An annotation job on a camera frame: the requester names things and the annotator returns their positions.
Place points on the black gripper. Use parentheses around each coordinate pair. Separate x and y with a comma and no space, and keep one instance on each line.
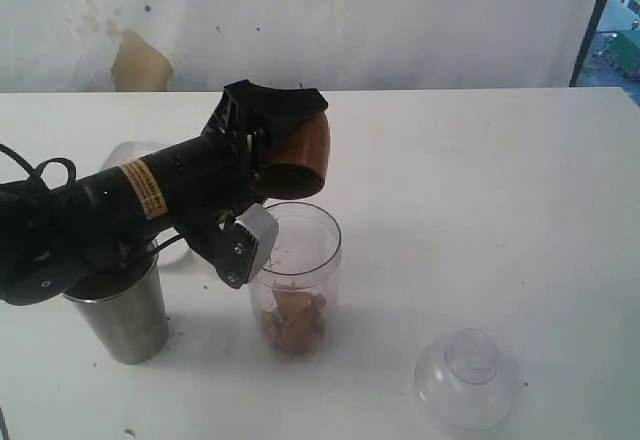
(217,173)

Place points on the brown wooden bowl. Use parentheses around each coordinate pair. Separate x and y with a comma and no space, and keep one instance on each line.
(296,168)

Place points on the stainless steel cup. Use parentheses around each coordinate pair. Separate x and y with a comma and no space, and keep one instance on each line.
(125,308)

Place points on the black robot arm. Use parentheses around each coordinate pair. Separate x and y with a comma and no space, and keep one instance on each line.
(54,238)

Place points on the clear plastic shaker body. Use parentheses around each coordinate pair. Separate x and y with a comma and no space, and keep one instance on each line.
(306,256)

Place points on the clear dome lid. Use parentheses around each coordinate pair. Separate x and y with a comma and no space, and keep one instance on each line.
(464,384)

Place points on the white rectangular tray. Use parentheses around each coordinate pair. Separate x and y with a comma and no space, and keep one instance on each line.
(173,256)

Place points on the green container outside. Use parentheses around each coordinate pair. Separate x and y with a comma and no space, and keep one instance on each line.
(622,52)

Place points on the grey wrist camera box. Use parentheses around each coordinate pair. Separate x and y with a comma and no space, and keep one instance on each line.
(237,249)

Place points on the black metal frame post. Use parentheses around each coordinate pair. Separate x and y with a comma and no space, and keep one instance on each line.
(596,14)

